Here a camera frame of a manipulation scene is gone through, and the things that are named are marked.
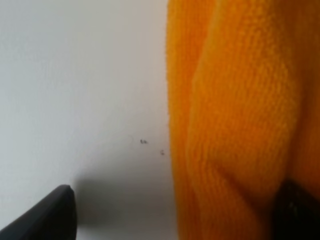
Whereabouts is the orange terry towel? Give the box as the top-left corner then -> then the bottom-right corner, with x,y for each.
166,0 -> 320,240

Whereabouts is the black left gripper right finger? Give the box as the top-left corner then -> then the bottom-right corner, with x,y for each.
272,180 -> 320,240

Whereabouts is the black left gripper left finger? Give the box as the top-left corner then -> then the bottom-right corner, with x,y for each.
0,184 -> 77,240

